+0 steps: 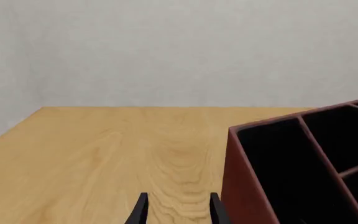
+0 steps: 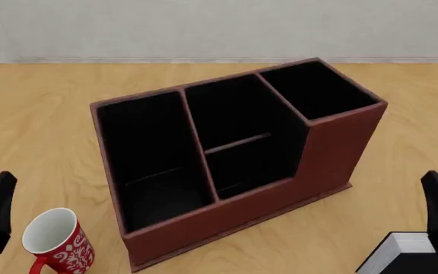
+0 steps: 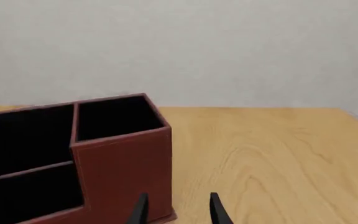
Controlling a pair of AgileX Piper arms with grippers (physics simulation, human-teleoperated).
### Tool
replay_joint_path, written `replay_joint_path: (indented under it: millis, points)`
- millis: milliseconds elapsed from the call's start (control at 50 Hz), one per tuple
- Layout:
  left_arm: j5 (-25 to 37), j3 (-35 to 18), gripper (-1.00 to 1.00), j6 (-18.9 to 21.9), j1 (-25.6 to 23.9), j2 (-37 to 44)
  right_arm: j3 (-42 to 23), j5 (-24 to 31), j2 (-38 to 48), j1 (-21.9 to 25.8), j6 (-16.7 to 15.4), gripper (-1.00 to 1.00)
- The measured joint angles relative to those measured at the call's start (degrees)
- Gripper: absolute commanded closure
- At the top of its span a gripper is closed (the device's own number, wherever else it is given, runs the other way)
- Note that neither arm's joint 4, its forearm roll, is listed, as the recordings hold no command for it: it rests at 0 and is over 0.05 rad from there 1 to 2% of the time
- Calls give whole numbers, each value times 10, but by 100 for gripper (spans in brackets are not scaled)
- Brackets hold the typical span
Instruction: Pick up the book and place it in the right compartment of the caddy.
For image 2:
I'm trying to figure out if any black book with white pages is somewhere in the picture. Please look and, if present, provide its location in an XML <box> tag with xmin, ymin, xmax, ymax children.
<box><xmin>355</xmin><ymin>231</ymin><xmax>438</xmax><ymax>274</ymax></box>

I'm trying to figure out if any red white patterned mug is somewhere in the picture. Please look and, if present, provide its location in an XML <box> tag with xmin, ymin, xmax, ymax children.
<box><xmin>21</xmin><ymin>207</ymin><xmax>96</xmax><ymax>274</ymax></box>

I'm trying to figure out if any red-brown desk caddy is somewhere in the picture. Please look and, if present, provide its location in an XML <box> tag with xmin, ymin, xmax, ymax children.
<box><xmin>89</xmin><ymin>56</ymin><xmax>389</xmax><ymax>274</ymax></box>

